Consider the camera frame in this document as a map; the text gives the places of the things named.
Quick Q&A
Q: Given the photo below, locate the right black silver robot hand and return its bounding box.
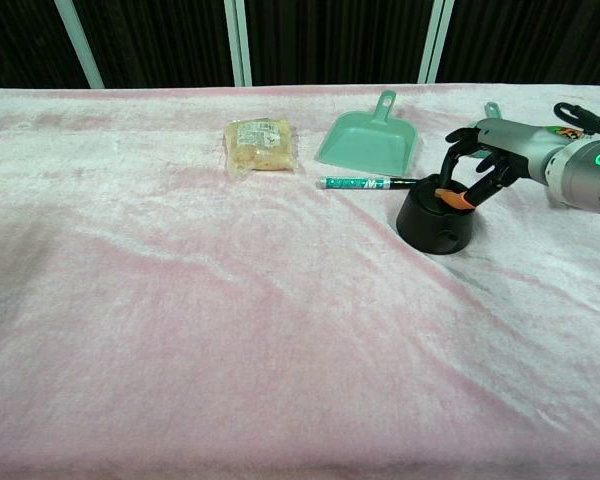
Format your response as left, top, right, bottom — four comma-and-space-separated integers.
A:
440, 117, 570, 209

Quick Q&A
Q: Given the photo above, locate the green orange printed package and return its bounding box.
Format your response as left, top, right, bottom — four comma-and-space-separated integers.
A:
544, 125, 597, 146

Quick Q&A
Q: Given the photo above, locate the mint green plastic dustpan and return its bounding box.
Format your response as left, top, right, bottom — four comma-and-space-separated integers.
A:
314, 90, 421, 179

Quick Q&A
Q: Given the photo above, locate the green marker pen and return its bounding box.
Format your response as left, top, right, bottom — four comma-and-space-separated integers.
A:
315, 176, 421, 191

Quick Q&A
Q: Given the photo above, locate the black pleated curtain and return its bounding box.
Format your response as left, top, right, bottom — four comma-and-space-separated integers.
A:
0, 0, 600, 90

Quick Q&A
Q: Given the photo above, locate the packaged snack in clear bag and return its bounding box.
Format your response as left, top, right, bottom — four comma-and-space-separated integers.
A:
222, 117, 300, 176

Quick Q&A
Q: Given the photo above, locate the pink plush table cloth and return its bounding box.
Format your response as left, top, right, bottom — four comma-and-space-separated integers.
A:
0, 83, 600, 480

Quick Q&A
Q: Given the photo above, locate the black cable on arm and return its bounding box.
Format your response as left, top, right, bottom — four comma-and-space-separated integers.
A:
552, 102, 600, 139

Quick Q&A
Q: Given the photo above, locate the white frame post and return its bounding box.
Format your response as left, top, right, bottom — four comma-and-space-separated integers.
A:
417, 0, 455, 85
223, 0, 254, 87
53, 0, 105, 90

